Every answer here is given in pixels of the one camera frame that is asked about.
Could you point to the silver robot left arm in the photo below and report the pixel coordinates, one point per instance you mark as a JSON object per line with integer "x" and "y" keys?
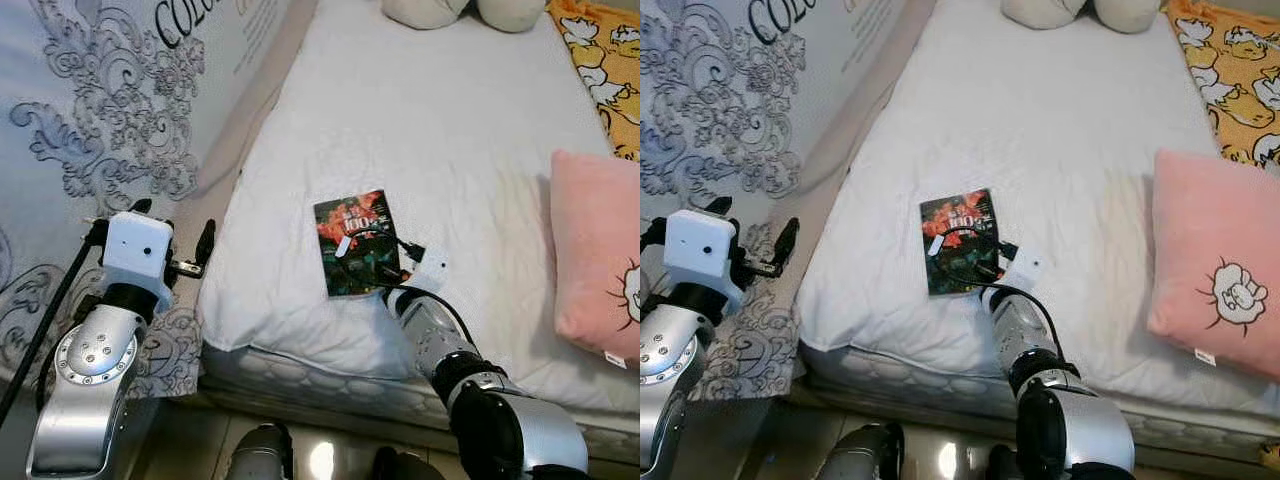
{"x": 665, "y": 365}
{"x": 95, "y": 355}

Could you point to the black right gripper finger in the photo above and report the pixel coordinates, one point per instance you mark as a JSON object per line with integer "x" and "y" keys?
{"x": 411, "y": 251}
{"x": 967, "y": 272}
{"x": 1007, "y": 251}
{"x": 370, "y": 272}

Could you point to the dark red cover book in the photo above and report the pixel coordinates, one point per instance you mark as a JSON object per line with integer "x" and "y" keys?
{"x": 950, "y": 212}
{"x": 345, "y": 215}

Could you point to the pink sheep print pillow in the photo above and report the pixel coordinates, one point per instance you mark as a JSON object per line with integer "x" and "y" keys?
{"x": 595, "y": 240}
{"x": 1200, "y": 230}

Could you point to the white quilted bed cover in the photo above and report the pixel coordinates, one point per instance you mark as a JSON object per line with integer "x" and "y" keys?
{"x": 450, "y": 130}
{"x": 1050, "y": 130}

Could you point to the beige plush pillow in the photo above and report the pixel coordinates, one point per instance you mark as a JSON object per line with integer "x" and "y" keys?
{"x": 425, "y": 12}
{"x": 1045, "y": 10}
{"x": 510, "y": 14}
{"x": 1128, "y": 14}

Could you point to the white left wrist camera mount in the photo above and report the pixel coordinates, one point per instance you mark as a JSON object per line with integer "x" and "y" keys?
{"x": 700, "y": 250}
{"x": 138, "y": 250}

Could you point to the beige bed frame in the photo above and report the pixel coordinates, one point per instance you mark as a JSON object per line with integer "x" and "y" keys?
{"x": 872, "y": 90}

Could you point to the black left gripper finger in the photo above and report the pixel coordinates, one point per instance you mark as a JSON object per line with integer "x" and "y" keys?
{"x": 719, "y": 206}
{"x": 141, "y": 206}
{"x": 786, "y": 248}
{"x": 206, "y": 248}

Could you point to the yellow cartoon print blanket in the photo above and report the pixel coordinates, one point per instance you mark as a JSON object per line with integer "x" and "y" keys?
{"x": 610, "y": 60}
{"x": 1230, "y": 80}

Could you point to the grey floral print sheet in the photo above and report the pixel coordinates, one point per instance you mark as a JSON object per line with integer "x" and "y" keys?
{"x": 100, "y": 100}
{"x": 720, "y": 100}

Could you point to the grey robot left leg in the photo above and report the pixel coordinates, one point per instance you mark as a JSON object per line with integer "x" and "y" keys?
{"x": 260, "y": 455}
{"x": 860, "y": 455}

